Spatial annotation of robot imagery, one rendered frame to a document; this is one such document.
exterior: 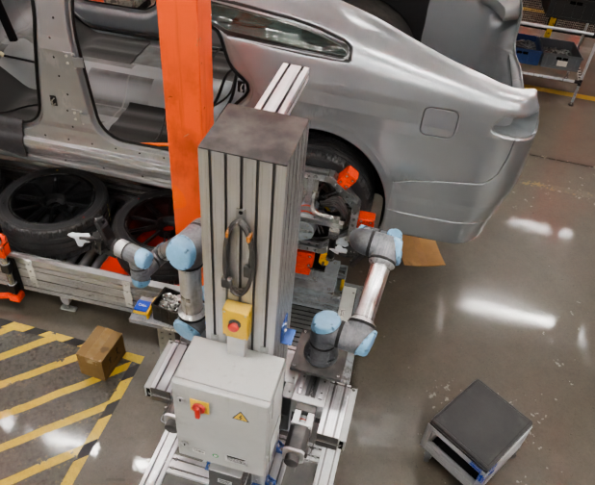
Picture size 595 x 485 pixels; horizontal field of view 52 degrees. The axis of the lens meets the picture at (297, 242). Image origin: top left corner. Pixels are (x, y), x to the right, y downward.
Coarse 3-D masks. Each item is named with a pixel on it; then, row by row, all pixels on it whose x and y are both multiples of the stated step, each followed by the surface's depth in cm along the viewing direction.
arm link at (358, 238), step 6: (360, 228) 269; (366, 228) 290; (372, 228) 300; (354, 234) 267; (360, 234) 264; (366, 234) 263; (354, 240) 265; (360, 240) 263; (366, 240) 262; (354, 246) 266; (360, 246) 263; (366, 246) 262; (360, 252) 265
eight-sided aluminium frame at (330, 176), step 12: (312, 168) 315; (324, 168) 316; (324, 180) 313; (336, 180) 312; (348, 192) 316; (360, 204) 324; (300, 240) 349; (312, 240) 349; (336, 240) 339; (348, 240) 336; (324, 252) 346
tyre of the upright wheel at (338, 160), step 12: (312, 132) 331; (312, 144) 321; (324, 144) 322; (336, 144) 325; (348, 144) 329; (312, 156) 315; (324, 156) 315; (336, 156) 317; (348, 156) 323; (360, 156) 331; (336, 168) 317; (360, 168) 324; (360, 180) 320; (372, 180) 335; (360, 192) 324; (372, 192) 333; (372, 204) 337; (348, 228) 342; (324, 240) 351
